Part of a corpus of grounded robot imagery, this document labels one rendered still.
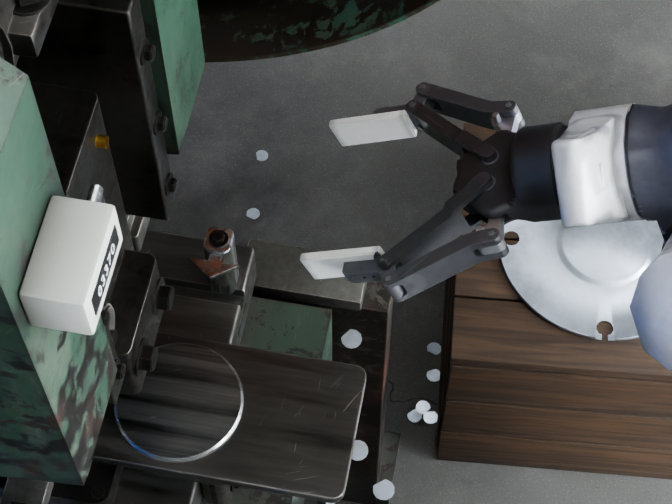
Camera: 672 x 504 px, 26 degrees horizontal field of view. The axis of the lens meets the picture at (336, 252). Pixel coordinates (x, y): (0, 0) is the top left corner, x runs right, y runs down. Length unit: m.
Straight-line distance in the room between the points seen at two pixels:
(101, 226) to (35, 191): 0.04
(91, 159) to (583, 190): 0.37
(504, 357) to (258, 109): 0.82
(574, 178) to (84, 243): 0.37
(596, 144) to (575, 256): 0.93
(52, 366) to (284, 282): 0.71
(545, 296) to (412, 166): 0.58
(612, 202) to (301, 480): 0.45
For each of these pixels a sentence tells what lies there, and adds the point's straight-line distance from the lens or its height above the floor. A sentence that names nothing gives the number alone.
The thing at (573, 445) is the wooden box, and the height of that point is 0.10.
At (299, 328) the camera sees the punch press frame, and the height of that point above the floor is 0.65.
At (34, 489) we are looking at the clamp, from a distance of 1.43.
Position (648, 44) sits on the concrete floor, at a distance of 2.68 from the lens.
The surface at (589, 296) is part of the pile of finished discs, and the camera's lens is 1.97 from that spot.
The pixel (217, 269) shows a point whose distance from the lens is 1.47.
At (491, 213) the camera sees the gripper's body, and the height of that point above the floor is 1.11.
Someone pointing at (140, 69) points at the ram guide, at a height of 1.20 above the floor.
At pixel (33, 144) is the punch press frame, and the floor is 1.39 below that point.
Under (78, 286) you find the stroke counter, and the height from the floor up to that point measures 1.33.
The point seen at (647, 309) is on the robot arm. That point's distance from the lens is 1.03.
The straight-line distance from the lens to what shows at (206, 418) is 1.40.
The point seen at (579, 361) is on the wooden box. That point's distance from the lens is 1.93.
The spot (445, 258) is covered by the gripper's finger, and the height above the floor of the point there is 1.10.
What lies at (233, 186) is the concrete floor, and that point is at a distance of 2.46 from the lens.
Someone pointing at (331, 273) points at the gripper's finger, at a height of 1.04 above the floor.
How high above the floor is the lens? 2.06
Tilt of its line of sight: 60 degrees down
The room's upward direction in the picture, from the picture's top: straight up
